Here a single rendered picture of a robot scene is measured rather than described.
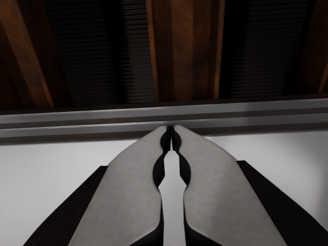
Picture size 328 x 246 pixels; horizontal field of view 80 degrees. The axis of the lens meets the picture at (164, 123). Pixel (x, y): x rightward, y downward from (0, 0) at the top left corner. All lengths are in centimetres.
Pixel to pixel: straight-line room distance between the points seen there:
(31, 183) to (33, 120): 5
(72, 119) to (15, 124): 4
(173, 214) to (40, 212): 12
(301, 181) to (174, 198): 10
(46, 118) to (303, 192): 21
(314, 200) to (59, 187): 21
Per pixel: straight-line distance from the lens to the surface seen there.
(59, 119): 17
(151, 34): 23
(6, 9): 34
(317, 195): 21
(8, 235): 27
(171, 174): 16
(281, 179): 18
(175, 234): 21
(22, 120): 19
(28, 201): 21
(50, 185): 19
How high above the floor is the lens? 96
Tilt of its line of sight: 61 degrees down
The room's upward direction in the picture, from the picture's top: 178 degrees counter-clockwise
